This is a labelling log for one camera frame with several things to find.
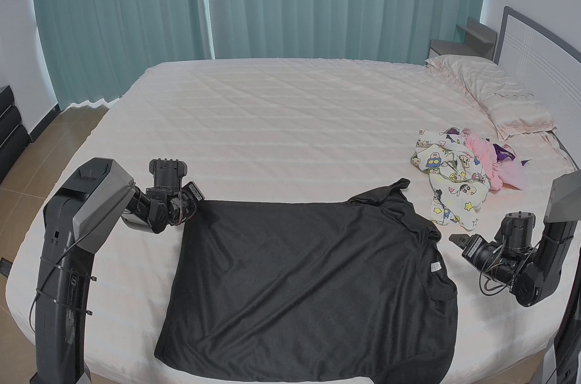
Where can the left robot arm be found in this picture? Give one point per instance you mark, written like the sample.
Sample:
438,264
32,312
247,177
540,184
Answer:
59,282

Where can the grey bedside table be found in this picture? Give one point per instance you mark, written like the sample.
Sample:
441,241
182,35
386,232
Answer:
454,48

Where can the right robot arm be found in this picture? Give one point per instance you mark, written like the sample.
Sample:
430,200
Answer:
544,264

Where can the black power adapter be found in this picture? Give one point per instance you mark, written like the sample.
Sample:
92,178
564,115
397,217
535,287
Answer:
3,267

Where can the pink garment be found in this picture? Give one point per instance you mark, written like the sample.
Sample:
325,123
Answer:
481,150

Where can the purple garment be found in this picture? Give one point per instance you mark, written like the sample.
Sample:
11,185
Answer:
504,153

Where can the pale pink pillow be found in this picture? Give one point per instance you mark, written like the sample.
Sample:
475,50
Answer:
499,96

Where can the white printed pyjama top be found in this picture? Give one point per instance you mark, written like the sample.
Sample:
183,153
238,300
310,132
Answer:
454,191

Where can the black chest of drawers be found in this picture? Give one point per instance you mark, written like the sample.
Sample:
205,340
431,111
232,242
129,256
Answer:
11,132

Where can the black T-shirt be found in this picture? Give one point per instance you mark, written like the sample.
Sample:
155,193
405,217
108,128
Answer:
295,282

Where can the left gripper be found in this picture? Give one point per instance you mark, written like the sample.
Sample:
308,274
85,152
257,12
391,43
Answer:
190,200

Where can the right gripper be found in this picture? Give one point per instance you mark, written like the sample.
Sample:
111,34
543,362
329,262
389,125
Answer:
485,257

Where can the bed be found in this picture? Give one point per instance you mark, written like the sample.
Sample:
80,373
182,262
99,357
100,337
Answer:
272,123

